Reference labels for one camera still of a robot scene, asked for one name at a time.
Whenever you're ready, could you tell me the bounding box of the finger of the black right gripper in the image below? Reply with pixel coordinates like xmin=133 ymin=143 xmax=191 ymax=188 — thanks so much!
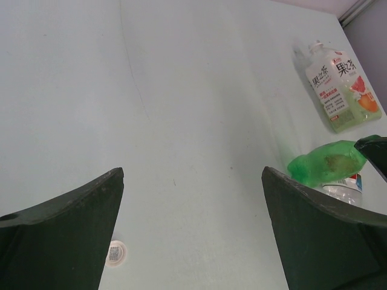
xmin=354 ymin=135 xmax=387 ymax=181

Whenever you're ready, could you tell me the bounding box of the green plastic bottle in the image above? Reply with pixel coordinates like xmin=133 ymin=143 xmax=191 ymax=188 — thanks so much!
xmin=287 ymin=140 xmax=367 ymax=188

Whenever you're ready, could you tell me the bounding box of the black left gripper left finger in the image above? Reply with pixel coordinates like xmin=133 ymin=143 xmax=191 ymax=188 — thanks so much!
xmin=1 ymin=167 xmax=124 ymax=289

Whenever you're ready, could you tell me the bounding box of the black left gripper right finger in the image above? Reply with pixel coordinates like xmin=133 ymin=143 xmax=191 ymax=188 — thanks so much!
xmin=262 ymin=167 xmax=386 ymax=289

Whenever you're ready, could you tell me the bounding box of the fruit tea bottle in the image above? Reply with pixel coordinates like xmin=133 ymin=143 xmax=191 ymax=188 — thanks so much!
xmin=305 ymin=40 xmax=382 ymax=133

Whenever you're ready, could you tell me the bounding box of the right aluminium frame post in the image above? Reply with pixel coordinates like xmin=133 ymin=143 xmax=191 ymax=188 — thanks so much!
xmin=338 ymin=0 xmax=380 ymax=28

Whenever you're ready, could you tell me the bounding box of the clear bottle red label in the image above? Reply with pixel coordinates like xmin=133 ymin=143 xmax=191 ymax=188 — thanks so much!
xmin=322 ymin=172 xmax=363 ymax=207

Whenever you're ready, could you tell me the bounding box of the white bottle cap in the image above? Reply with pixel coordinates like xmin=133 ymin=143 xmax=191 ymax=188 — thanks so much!
xmin=105 ymin=240 xmax=128 ymax=268

